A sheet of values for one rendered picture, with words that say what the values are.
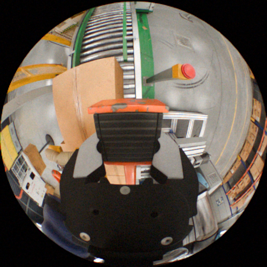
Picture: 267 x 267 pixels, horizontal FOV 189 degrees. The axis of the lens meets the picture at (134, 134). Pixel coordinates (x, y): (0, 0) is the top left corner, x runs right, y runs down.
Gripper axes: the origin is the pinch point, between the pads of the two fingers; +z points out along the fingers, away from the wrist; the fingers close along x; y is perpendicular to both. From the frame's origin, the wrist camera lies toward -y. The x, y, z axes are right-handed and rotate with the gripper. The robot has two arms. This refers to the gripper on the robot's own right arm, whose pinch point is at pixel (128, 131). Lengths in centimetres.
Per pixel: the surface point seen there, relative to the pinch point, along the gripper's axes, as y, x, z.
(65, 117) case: 5.9, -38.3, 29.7
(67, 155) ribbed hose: 10.6, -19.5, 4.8
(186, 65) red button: -17.6, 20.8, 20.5
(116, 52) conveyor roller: -41, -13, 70
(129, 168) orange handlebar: 6.4, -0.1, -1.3
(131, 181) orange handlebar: 10.8, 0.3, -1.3
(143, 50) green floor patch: -68, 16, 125
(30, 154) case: 65, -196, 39
